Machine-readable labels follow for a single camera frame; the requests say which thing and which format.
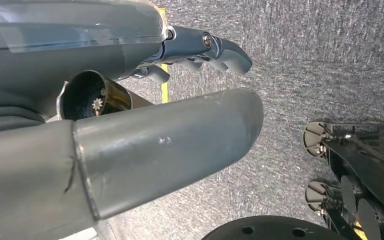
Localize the grey caster wheel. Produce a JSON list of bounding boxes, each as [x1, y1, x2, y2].
[[303, 121, 329, 157], [305, 180, 332, 213]]

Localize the black round plate with holes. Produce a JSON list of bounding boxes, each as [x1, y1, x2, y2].
[[201, 215, 349, 240]]

